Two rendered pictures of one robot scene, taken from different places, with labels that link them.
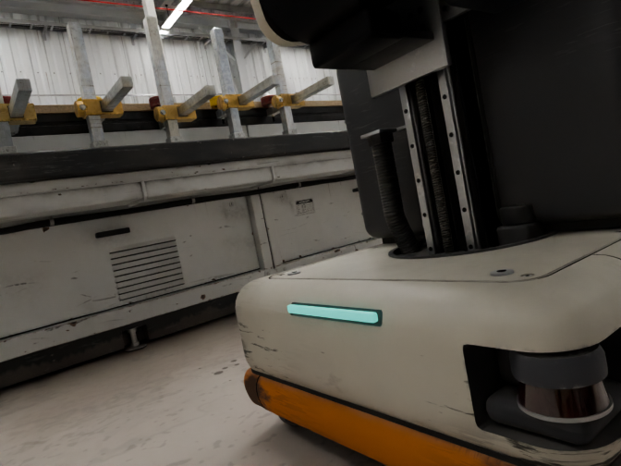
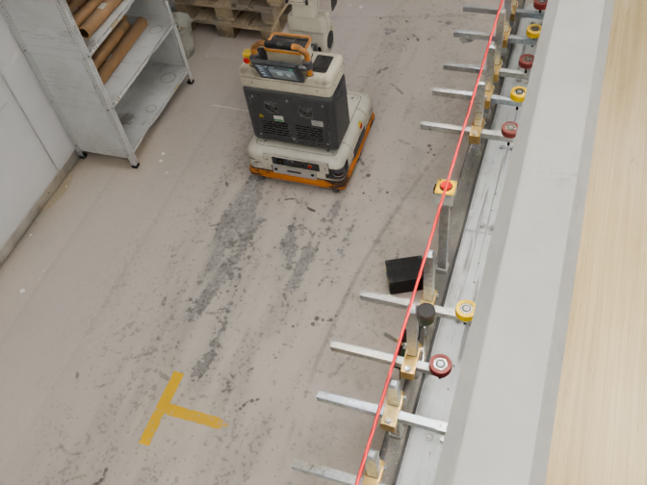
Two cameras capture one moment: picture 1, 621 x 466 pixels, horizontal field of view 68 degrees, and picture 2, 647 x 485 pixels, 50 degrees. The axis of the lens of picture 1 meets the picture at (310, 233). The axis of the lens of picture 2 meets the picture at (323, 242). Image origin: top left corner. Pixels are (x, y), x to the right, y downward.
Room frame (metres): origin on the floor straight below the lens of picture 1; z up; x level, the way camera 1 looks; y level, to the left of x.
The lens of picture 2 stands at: (3.67, -1.78, 3.15)
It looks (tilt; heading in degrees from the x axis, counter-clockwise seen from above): 52 degrees down; 153
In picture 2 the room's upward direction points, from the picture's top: 10 degrees counter-clockwise
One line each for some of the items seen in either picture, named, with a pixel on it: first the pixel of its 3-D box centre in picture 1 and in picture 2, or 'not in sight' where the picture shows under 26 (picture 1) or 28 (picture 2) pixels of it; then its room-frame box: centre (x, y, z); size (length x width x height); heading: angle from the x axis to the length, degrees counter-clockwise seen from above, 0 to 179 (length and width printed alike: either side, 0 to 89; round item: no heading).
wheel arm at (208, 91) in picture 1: (184, 110); (485, 70); (1.63, 0.35, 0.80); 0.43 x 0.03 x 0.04; 37
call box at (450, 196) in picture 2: not in sight; (445, 193); (2.38, -0.59, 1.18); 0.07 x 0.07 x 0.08; 37
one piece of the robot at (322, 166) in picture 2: not in sight; (296, 163); (1.01, -0.52, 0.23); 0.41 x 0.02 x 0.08; 36
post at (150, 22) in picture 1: (163, 86); (497, 50); (1.64, 0.41, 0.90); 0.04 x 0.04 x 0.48; 37
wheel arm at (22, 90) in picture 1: (16, 110); (503, 12); (1.33, 0.75, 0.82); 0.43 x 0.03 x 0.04; 37
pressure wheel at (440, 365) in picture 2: not in sight; (440, 370); (2.80, -0.96, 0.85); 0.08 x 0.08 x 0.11
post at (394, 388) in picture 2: not in sight; (395, 414); (2.84, -1.20, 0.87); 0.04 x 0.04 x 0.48; 37
